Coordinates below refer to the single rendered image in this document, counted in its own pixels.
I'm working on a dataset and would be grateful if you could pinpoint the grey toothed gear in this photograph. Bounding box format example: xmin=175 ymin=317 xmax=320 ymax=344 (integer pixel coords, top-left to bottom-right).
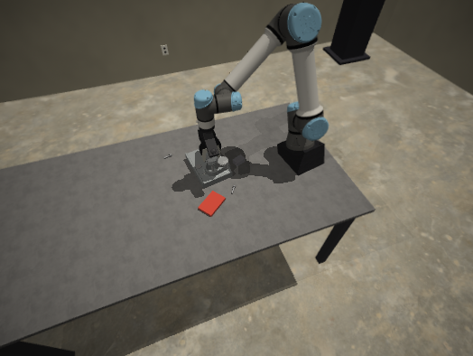
xmin=206 ymin=154 xmax=218 ymax=165

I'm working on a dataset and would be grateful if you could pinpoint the red flat square plate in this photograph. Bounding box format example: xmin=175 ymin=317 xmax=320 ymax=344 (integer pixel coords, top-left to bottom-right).
xmin=198 ymin=191 xmax=226 ymax=217

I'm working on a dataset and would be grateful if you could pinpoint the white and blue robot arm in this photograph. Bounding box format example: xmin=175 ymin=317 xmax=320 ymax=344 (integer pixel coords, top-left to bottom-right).
xmin=194 ymin=3 xmax=329 ymax=151

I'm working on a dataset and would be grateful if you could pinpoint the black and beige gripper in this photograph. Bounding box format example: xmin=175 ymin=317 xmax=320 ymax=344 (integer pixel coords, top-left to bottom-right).
xmin=198 ymin=126 xmax=221 ymax=163

